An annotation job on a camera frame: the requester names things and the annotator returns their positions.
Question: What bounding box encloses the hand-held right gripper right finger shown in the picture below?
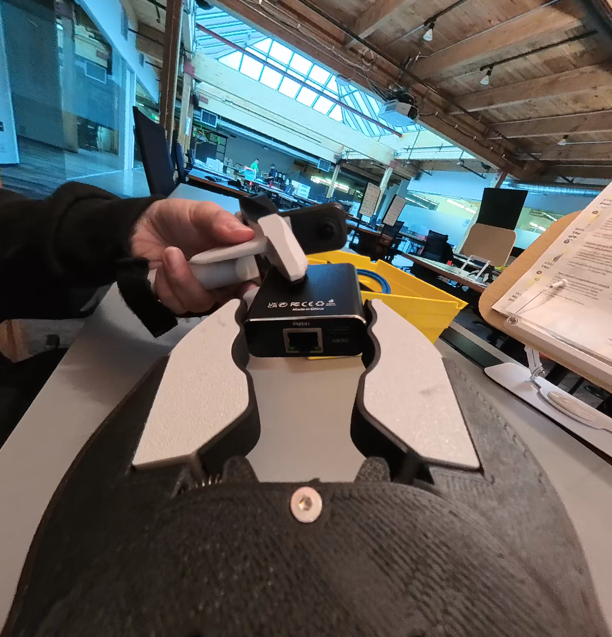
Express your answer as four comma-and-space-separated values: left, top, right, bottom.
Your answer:
352, 299, 481, 482

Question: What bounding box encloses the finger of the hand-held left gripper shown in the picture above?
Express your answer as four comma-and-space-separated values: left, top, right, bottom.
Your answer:
256, 213, 308, 285

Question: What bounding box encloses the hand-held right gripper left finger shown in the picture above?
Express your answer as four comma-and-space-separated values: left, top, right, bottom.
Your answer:
132, 299, 261, 473

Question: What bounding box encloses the black network adapter box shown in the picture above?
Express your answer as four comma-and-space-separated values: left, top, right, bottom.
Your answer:
242, 263, 370, 360

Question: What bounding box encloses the blue ethernet cable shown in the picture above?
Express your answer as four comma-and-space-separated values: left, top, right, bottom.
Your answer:
358, 268, 388, 294

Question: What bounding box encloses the yellow plastic bin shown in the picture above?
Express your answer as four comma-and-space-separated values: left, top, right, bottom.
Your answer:
306, 249, 469, 360

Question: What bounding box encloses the person's left forearm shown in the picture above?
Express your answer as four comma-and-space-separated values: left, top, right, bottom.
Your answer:
0, 181, 179, 339

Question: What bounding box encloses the grey desk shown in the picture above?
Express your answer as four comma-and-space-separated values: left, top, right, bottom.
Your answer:
0, 183, 612, 637

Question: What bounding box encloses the person's left hand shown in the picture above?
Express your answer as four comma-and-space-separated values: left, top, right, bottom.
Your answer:
131, 198, 257, 315

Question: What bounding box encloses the white stand base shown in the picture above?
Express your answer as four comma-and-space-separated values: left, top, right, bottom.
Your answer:
485, 346, 612, 466

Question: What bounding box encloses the ceiling projector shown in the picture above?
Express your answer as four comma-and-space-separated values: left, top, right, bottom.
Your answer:
377, 99, 419, 128

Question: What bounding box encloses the wooden chair back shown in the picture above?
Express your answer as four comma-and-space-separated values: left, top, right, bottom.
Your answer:
459, 223, 517, 268

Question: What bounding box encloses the black office chair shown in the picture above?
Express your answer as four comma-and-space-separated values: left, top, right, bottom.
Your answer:
132, 106, 187, 197

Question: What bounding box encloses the black standing panel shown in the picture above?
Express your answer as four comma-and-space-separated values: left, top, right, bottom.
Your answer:
477, 188, 528, 245

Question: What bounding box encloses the wooden document stand board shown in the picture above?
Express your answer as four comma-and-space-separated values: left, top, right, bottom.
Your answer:
479, 211, 612, 399

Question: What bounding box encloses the printed instruction sheet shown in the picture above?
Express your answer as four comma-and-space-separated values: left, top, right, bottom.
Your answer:
491, 169, 612, 371

